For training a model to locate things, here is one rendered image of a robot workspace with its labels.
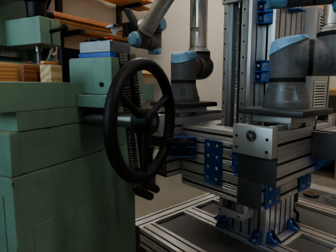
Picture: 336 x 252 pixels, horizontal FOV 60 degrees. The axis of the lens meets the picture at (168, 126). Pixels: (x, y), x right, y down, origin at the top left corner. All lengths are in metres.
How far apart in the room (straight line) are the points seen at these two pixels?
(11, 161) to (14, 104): 0.11
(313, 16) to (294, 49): 0.47
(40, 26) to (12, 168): 0.38
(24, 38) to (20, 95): 0.27
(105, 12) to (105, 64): 3.65
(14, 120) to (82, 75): 0.21
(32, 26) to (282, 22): 0.91
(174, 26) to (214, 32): 0.66
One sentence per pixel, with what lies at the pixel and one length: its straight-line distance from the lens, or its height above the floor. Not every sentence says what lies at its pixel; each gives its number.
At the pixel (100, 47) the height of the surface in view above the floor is 0.98.
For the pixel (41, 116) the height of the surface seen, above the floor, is 0.83.
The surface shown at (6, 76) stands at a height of 0.92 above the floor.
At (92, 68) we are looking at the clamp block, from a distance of 0.74.
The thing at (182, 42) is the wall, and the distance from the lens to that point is 4.40.
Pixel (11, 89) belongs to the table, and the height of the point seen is 0.88.
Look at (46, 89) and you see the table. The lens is 0.69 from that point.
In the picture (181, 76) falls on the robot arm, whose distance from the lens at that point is 1.30.
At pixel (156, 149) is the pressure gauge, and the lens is 0.98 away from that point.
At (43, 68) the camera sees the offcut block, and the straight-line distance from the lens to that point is 0.73.
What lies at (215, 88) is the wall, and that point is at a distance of 4.10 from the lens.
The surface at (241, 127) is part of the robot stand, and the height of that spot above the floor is 0.76.
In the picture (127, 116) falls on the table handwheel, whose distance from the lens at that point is 0.69.
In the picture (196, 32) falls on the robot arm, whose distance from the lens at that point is 1.46.
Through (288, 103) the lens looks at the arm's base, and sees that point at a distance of 0.99.
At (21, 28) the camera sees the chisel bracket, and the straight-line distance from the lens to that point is 0.90.
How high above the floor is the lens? 0.89
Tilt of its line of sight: 8 degrees down
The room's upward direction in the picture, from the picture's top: straight up
